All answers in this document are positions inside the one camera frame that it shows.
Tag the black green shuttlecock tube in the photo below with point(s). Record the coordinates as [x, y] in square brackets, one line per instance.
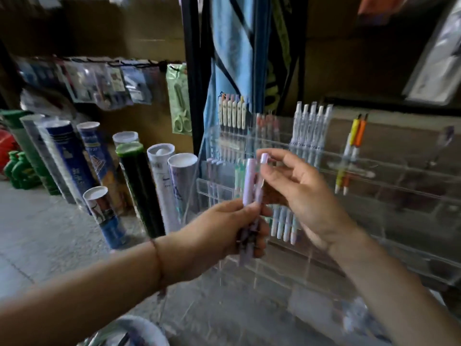
[142, 190]

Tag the light purple pen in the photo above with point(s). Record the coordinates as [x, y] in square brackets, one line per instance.
[264, 158]
[249, 180]

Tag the framed picture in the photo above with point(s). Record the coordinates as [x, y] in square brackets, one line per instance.
[439, 57]

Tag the yellow white pen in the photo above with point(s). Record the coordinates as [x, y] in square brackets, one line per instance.
[350, 140]

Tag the person's left hand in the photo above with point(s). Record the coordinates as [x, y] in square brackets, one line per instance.
[201, 241]

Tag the black metal post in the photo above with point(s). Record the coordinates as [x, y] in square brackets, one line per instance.
[192, 68]

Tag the person's left forearm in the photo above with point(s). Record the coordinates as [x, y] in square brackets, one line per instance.
[83, 295]

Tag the green scissors packet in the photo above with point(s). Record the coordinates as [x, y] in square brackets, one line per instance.
[179, 100]

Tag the row of white pens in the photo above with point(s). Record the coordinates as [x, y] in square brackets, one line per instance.
[311, 126]

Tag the white lidded shuttlecock tube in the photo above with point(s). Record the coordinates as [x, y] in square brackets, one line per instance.
[125, 137]

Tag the short blue white shuttlecock tube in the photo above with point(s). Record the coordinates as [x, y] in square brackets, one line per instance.
[106, 219]

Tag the person's right hand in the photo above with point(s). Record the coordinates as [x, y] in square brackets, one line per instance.
[313, 205]

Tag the pale green pens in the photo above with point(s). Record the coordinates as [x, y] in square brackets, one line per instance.
[239, 176]

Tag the person's left thumb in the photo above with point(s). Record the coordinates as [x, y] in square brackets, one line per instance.
[241, 210]

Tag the blue orange shuttlecock tube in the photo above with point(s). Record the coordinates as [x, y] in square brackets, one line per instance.
[99, 154]

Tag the dark blue shuttlecock tube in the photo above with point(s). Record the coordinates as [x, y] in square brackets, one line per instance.
[70, 158]

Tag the black yellow hanging bag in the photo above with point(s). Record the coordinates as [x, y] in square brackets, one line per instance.
[282, 50]

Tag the clear shuttlecock tube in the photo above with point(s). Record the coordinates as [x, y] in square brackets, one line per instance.
[36, 140]

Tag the clear acrylic pen display rack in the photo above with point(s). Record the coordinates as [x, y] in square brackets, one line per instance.
[396, 212]

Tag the orange item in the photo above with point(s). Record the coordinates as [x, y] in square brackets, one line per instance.
[381, 5]

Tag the person's right thumb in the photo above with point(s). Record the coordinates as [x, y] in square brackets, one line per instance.
[277, 176]

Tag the green plastic toys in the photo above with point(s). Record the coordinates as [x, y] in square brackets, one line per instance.
[21, 172]

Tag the blue hanging cloth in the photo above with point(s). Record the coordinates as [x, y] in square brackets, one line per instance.
[232, 50]

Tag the red plastic item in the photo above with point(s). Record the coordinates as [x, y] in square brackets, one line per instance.
[6, 147]

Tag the grey printed shuttlecock tube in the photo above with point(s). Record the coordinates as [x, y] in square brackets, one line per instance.
[183, 180]

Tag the row of hanging clear packets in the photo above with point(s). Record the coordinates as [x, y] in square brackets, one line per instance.
[93, 81]

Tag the person's right forearm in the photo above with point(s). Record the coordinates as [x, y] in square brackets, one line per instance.
[392, 295]

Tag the row of cream capped pens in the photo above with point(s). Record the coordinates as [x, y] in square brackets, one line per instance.
[232, 115]

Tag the orange white pen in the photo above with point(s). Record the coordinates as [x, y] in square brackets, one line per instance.
[358, 140]

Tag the row of orange tipped pens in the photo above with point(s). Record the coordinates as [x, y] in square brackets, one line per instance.
[267, 127]

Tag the row of pale blue pens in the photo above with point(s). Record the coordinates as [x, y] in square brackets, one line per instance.
[282, 223]

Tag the grey pens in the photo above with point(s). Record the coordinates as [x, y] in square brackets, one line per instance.
[213, 180]

